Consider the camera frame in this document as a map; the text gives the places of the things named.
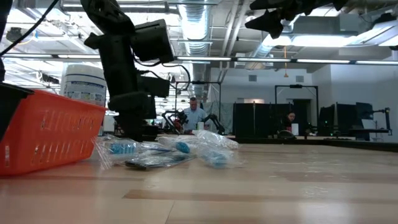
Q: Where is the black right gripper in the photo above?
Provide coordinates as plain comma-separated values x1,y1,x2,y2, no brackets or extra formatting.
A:
244,0,312,40

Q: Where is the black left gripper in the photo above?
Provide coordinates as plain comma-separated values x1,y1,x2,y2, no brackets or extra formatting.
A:
104,58,149,142

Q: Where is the bagged black comb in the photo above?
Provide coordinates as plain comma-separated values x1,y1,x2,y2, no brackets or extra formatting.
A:
125,154,196,171

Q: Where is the clear bag of cotton pads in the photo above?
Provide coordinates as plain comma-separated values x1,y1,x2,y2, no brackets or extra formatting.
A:
192,129,240,151

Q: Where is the black background monitor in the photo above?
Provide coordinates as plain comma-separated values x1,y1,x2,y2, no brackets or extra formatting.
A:
144,96,157,121

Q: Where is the bright ceiling light panel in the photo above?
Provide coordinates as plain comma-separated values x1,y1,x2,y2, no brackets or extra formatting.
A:
262,33,358,47

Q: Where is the person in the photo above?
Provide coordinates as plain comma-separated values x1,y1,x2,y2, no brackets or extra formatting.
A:
183,96,208,131
280,111,296,133

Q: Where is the white wipes canister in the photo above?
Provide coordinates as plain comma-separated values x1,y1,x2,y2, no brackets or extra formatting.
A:
60,63,108,136

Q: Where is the long ceiling light strip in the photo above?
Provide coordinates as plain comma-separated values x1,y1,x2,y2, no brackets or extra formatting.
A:
0,53,398,65

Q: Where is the orange slotted plastic basket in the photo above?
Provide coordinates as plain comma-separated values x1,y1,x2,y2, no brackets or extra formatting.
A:
0,89,108,175

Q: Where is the black partition panel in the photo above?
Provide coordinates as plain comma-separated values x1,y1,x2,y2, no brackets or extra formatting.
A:
233,102,312,140

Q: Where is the black dome-shaped object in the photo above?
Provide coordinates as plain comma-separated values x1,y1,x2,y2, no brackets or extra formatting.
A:
277,129,298,140

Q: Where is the black background workstation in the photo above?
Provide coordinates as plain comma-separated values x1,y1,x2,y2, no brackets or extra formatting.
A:
318,102,374,138

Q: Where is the black plastic bin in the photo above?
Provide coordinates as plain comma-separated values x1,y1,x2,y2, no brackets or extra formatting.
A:
0,83,34,142

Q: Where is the black ceiling-hung device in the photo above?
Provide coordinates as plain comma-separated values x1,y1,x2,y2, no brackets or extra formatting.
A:
6,27,24,44

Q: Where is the yellow hanging cord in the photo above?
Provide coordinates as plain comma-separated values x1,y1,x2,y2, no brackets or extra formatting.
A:
282,45,289,78

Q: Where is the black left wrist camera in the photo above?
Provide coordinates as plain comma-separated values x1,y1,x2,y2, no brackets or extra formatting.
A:
138,76,171,98

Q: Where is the thin black station frame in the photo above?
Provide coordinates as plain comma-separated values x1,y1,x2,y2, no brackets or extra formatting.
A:
174,81,223,131
274,84,320,138

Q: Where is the silver ceiling air duct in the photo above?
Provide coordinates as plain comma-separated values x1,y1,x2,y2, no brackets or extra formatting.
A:
176,0,214,94

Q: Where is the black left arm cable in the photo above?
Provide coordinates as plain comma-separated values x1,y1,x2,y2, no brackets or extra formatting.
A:
0,0,60,57

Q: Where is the black aluminium table frame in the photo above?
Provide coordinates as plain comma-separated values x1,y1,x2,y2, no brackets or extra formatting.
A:
229,136,398,153

